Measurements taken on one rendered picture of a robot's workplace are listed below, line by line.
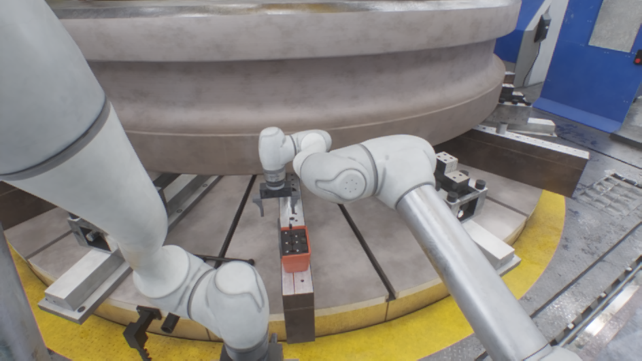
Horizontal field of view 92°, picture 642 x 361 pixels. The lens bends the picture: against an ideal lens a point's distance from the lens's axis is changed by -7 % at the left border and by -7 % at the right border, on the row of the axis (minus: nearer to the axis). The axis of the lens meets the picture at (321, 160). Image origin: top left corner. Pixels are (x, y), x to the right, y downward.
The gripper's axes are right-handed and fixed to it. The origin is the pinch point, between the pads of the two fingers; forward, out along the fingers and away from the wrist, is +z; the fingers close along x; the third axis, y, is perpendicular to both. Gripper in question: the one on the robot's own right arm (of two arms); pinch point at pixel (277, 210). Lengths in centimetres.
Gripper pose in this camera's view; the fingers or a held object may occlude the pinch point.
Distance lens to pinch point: 145.5
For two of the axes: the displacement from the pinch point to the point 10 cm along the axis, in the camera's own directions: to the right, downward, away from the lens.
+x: 9.9, -0.7, 1.2
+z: 0.0, 8.7, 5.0
